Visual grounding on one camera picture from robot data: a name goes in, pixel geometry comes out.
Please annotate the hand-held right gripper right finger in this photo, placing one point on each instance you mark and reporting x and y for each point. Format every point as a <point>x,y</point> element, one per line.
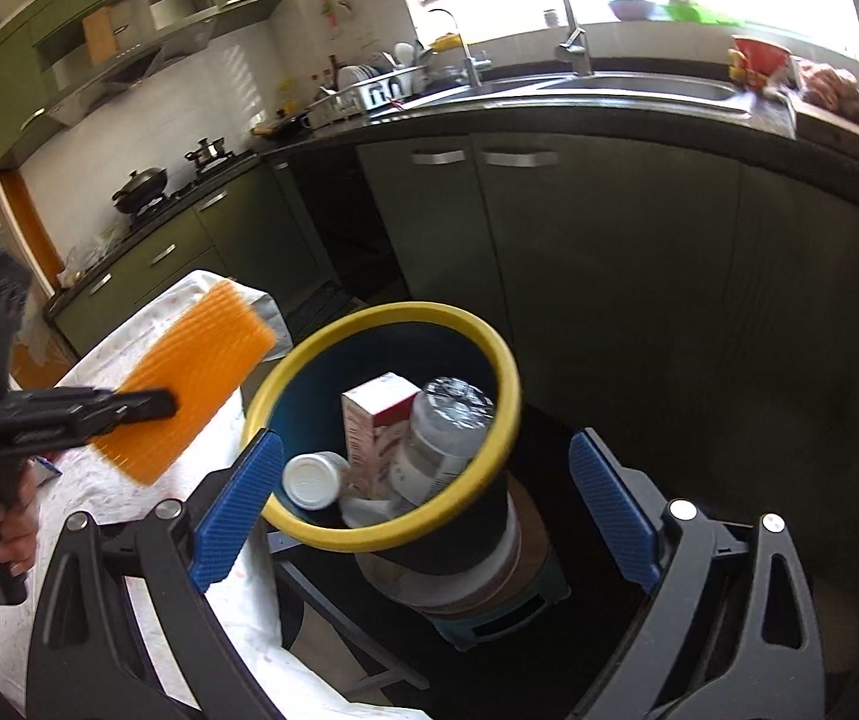
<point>613,510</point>

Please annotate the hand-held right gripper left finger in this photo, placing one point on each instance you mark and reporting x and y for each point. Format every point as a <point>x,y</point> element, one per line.
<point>238,510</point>

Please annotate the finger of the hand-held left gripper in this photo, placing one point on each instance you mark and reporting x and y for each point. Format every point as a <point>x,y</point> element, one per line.
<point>114,409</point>

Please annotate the small white bottle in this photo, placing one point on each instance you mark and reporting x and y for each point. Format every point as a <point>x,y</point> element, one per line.
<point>313,480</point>

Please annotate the orange textured sponge pad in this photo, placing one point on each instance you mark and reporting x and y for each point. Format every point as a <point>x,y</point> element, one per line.
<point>189,360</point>

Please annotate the red and white carton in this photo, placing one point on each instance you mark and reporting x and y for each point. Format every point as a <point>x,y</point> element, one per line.
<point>377,427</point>

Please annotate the clear plastic bottle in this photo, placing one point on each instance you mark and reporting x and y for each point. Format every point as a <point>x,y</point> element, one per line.
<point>444,427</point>

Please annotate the black bin with yellow rim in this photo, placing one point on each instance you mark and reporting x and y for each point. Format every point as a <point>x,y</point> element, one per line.
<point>399,313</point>

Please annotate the white printed wrapper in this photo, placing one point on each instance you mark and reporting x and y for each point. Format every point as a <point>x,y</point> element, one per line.
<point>48,470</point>

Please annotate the clear plastic bags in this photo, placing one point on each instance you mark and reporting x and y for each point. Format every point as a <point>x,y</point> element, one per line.
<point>88,255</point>

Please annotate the round brown and white stand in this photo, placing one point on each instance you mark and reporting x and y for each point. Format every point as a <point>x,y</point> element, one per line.
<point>474,585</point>

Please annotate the black wok with lid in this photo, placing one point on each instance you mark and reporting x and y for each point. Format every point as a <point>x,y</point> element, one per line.
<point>141,191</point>

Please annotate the green upper kitchen cabinets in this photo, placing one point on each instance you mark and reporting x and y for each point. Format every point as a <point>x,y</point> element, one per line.
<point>2,90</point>

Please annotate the green kitchen cabinets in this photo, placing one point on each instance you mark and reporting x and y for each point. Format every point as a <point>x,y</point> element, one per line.
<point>587,240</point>
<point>2,90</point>

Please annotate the steel cooking pot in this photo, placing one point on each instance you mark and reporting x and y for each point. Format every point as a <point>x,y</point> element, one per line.
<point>208,154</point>

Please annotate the steel range hood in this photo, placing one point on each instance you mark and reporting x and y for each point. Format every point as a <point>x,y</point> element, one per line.
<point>122,75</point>

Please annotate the green lower kitchen cabinets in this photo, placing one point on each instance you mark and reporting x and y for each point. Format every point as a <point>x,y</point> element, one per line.
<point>587,240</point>

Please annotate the gas stove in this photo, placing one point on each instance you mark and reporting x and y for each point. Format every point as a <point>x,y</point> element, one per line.
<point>234,161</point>

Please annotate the dark frying pan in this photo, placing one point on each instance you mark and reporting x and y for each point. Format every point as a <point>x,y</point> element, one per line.
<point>283,126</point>

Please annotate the dish rack with dishes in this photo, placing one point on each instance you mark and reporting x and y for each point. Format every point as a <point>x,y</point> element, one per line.
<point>377,94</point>

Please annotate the steel kitchen sink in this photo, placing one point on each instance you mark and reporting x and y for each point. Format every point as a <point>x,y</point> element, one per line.
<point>624,86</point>

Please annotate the tall steel faucet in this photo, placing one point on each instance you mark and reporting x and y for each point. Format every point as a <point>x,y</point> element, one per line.
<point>576,52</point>

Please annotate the small steel faucet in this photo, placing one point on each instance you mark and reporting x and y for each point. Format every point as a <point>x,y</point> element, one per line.
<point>471,64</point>

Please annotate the plastic bag of food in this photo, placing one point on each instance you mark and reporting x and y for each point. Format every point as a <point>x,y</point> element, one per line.
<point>838,90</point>

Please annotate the red bowl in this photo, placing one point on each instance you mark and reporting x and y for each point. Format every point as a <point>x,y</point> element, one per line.
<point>763,56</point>

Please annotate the yellow sponge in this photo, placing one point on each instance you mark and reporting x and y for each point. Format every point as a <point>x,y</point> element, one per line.
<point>446,43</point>

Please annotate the purple bowl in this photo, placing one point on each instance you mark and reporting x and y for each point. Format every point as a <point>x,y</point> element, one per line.
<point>636,9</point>

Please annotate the green plastic container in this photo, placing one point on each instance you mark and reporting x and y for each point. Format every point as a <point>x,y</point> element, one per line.
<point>696,11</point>

